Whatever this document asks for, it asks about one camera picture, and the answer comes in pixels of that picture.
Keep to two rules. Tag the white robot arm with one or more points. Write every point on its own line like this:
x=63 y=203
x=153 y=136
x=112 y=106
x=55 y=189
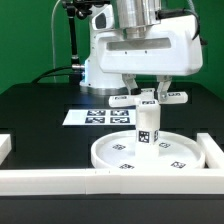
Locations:
x=138 y=37

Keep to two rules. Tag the white marker base plate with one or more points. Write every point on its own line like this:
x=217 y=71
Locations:
x=88 y=117

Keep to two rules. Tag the white fence bar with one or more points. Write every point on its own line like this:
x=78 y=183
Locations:
x=213 y=153
x=103 y=181
x=5 y=146

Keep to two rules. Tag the white front fence bar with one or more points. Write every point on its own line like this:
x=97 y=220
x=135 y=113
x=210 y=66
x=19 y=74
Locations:
x=103 y=181

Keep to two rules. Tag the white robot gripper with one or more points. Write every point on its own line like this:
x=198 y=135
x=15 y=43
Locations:
x=168 y=49

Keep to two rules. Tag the white round table top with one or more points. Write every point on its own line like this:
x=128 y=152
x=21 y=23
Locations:
x=127 y=150

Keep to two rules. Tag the white left fence bar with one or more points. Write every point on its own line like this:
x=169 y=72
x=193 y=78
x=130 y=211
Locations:
x=5 y=146

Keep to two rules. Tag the white cross-shaped table base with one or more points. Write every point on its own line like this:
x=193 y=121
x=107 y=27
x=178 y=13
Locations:
x=148 y=95

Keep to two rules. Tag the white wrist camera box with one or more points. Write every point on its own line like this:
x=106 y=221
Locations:
x=104 y=20

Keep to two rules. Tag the white right fence bar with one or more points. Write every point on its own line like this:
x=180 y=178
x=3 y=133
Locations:
x=213 y=153

